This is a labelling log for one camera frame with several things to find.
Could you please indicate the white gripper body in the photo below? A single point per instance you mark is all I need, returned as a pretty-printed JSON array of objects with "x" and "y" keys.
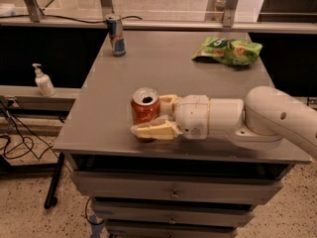
[{"x": 192, "y": 116}]

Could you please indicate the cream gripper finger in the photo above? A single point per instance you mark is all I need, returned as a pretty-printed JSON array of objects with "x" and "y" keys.
[
  {"x": 167, "y": 103},
  {"x": 161, "y": 128}
]

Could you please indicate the red coke can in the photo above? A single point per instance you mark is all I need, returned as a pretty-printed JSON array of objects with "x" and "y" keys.
[{"x": 145, "y": 105}]

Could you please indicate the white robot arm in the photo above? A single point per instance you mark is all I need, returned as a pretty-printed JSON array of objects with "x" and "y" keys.
[{"x": 260, "y": 121}]

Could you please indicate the green rice chip bag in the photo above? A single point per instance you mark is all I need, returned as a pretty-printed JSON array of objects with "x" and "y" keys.
[{"x": 228, "y": 51}]

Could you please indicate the blue silver energy drink can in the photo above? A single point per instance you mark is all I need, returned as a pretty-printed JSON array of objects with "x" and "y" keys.
[{"x": 115, "y": 30}]

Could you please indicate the grey top drawer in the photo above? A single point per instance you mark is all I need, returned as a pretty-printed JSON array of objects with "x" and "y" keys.
[{"x": 177, "y": 188}]

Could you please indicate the grey drawer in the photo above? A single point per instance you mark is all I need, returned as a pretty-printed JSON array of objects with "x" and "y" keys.
[
  {"x": 133, "y": 230},
  {"x": 177, "y": 188},
  {"x": 172, "y": 214}
]

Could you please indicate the grey middle drawer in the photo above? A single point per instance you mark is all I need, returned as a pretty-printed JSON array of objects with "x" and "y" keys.
[{"x": 172, "y": 214}]

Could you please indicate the black metal stand leg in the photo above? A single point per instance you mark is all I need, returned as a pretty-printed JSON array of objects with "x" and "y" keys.
[{"x": 51, "y": 199}]

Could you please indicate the grey bottom drawer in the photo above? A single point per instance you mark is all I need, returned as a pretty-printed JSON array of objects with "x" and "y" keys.
[{"x": 133, "y": 230}]

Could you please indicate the white pump dispenser bottle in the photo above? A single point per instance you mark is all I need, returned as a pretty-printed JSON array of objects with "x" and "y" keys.
[{"x": 43, "y": 81}]

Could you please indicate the grey metal rail frame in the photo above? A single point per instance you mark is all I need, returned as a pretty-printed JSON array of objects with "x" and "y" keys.
[{"x": 262, "y": 16}]

